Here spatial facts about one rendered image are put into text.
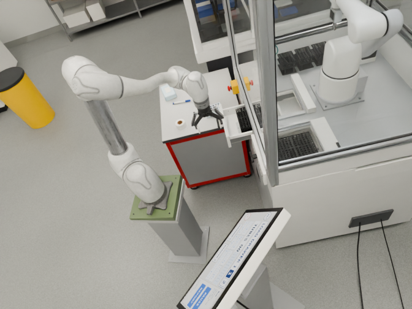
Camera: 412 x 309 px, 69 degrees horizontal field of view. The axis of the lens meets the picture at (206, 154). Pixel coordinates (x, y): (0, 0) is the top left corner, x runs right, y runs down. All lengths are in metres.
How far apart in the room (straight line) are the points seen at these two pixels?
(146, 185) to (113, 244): 1.23
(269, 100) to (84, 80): 0.71
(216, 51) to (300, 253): 1.67
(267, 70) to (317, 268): 1.68
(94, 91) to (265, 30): 0.70
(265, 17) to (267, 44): 0.08
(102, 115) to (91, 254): 1.57
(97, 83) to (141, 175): 0.54
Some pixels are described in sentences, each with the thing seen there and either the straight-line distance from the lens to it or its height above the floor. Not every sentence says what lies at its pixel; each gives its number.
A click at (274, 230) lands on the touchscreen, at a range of 1.18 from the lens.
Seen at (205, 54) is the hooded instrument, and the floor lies 0.88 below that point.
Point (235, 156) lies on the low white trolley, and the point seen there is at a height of 0.39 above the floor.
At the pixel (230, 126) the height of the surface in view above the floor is 0.84.
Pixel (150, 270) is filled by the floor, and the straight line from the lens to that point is 2.55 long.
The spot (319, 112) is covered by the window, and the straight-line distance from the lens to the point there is 1.24.
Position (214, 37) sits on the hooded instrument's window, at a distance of 2.50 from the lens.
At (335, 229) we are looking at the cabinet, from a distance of 2.29.
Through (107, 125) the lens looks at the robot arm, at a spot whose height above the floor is 1.30.
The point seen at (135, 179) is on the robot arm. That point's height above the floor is 1.06.
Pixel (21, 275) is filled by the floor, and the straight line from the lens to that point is 3.16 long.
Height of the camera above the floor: 2.27
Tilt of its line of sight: 51 degrees down
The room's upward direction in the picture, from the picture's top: 19 degrees counter-clockwise
